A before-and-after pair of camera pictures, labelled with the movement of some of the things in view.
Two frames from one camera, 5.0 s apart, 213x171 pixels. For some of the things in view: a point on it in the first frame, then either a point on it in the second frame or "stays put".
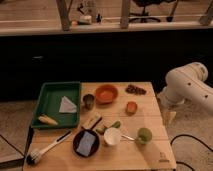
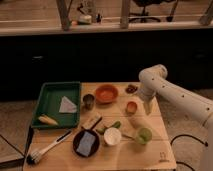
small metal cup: x=88 y=101 stays put
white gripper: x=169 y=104 -> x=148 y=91
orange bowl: x=106 y=93 stays put
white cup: x=112 y=136 stays put
